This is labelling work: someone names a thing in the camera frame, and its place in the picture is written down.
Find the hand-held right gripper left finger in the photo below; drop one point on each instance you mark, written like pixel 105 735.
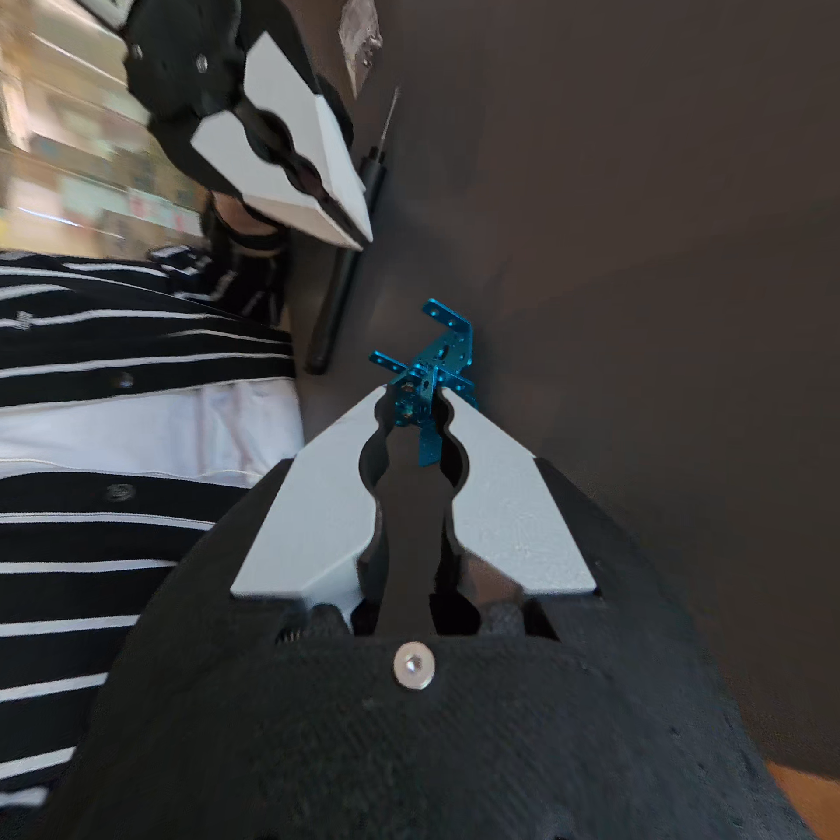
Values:
pixel 308 525

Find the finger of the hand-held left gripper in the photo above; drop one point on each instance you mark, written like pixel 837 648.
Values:
pixel 295 92
pixel 243 157

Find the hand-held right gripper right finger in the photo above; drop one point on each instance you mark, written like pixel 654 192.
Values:
pixel 518 525

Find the blue metal bracket assembly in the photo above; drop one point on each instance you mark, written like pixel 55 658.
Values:
pixel 446 354

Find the person's left forearm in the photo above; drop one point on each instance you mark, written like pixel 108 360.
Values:
pixel 256 282

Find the clear plastic bag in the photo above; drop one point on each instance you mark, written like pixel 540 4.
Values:
pixel 361 39

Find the blurred background shelving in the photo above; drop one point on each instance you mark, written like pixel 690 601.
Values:
pixel 65 164

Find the white shirt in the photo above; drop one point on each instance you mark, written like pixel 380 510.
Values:
pixel 164 426

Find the black screwdriver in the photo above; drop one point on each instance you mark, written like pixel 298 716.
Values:
pixel 334 308

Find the striped black white cardigan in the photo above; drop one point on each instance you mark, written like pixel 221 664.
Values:
pixel 98 328

